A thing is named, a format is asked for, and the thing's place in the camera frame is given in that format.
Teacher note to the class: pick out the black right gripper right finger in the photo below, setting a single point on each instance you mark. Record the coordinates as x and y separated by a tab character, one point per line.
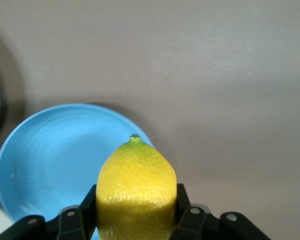
190	220

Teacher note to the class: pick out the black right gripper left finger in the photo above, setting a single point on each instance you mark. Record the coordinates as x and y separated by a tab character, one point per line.
77	220

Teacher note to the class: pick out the yellow lemon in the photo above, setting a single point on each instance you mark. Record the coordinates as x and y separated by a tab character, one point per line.
136	187

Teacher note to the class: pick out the blue plate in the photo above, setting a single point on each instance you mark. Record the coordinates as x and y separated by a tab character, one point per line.
55	160

